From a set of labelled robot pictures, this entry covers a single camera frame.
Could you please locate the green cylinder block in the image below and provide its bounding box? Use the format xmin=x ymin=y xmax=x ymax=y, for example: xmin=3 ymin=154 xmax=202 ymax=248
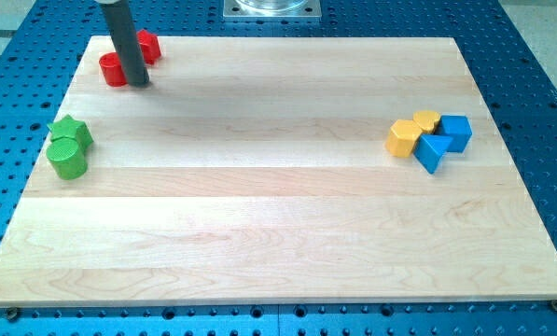
xmin=46 ymin=138 xmax=88 ymax=180

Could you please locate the blue triangle block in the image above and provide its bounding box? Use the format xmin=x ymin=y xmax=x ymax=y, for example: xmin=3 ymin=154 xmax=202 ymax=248
xmin=414 ymin=134 xmax=453 ymax=174

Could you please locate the grey cylindrical robot arm rod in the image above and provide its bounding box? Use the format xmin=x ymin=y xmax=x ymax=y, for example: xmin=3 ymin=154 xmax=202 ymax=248
xmin=98 ymin=0 xmax=149 ymax=87

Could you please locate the yellow hexagon block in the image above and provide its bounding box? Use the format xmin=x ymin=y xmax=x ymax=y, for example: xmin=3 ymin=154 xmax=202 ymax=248
xmin=385 ymin=119 xmax=423 ymax=158

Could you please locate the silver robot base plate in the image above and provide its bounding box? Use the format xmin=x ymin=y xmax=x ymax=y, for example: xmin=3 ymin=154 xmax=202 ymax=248
xmin=223 ymin=0 xmax=322 ymax=20

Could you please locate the red hexagon block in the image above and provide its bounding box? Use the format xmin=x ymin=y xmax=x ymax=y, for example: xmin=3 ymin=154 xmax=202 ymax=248
xmin=137 ymin=29 xmax=161 ymax=64

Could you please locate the yellow heart block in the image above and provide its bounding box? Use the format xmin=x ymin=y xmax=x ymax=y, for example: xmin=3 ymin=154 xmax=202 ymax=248
xmin=412 ymin=110 xmax=441 ymax=134

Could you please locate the red cylinder block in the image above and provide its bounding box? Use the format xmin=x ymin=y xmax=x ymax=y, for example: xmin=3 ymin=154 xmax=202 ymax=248
xmin=99 ymin=52 xmax=127 ymax=87

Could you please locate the green star block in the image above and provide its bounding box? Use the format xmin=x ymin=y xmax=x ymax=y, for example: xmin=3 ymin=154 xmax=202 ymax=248
xmin=48 ymin=115 xmax=93 ymax=152

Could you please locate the blue cube block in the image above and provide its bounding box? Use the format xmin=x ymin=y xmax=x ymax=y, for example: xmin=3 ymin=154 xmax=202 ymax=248
xmin=435 ymin=115 xmax=472 ymax=153

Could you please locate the blue perforated table plate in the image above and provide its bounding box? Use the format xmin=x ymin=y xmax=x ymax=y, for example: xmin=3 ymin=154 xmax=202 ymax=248
xmin=0 ymin=1 xmax=557 ymax=335

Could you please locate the light wooden board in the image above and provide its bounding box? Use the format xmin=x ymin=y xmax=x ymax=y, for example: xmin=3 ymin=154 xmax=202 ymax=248
xmin=0 ymin=35 xmax=557 ymax=308

